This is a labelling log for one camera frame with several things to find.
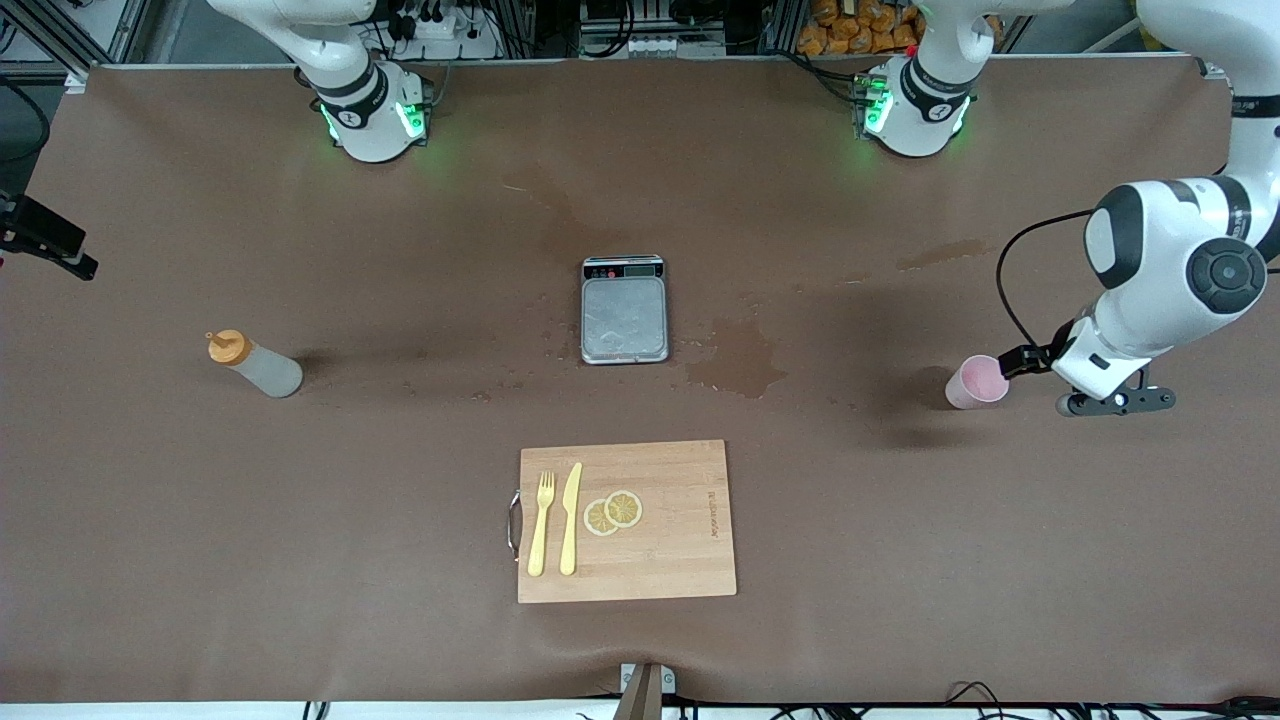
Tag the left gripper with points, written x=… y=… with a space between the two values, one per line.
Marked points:
x=1040 y=355

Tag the pink plastic cup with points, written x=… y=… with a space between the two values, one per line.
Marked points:
x=972 y=385

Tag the squeeze bottle with orange cap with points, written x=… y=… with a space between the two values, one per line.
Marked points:
x=265 y=372

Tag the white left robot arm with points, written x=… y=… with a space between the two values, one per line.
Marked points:
x=1150 y=270

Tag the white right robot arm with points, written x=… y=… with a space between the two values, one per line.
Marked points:
x=370 y=120

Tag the brown table mat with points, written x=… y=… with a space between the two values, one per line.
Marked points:
x=900 y=500

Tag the orange snack bags heap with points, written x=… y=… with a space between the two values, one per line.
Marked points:
x=850 y=35

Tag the steel digital kitchen scale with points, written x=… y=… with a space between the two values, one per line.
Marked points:
x=625 y=335

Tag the dried lemon slice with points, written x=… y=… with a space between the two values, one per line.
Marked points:
x=624 y=508
x=596 y=520

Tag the white power strip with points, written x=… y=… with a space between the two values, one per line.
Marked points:
x=470 y=45

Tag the yellow plastic knife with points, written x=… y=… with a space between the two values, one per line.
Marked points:
x=570 y=520

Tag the yellow plastic fork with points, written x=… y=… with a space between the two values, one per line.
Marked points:
x=541 y=520

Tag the aluminium frame post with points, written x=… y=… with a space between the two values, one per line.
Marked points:
x=782 y=25
x=520 y=25

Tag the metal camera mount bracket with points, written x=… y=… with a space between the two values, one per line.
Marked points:
x=645 y=690

